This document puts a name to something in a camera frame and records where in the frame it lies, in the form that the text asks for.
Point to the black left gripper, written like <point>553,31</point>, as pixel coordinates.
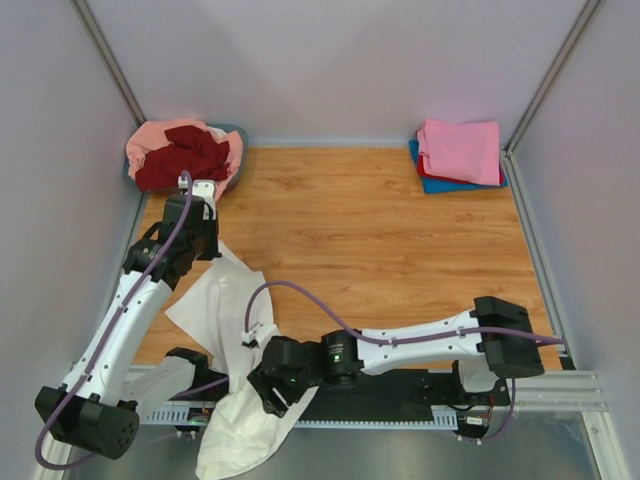
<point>210,220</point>

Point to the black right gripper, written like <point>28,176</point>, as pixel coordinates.
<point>272,399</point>

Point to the white t-shirt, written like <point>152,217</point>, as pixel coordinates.
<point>240,436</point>

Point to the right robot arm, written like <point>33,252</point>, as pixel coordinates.
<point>492,341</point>

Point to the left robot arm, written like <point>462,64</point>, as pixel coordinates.
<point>95,408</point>

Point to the dark red t-shirt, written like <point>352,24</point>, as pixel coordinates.
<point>190,149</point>

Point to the grey laundry basket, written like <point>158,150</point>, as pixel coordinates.
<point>159,150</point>

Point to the salmon pink t-shirt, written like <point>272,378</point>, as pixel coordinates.
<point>150,136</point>

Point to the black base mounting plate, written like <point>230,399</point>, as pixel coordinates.
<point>397,397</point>

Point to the folded blue t-shirt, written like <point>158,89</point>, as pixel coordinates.
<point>437,185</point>

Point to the folded red t-shirt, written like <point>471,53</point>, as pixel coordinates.
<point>425,170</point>

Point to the folded pink t-shirt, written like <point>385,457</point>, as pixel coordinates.
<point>464,151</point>

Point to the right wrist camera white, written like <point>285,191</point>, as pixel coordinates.
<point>259,335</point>

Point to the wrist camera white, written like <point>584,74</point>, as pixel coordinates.
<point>259,335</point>
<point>205,189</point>

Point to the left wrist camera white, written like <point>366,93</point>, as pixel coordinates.
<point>205,189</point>

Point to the aluminium frame rail right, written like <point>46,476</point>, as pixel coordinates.
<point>537,257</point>

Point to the aluminium front rail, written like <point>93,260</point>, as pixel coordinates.
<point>550,390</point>

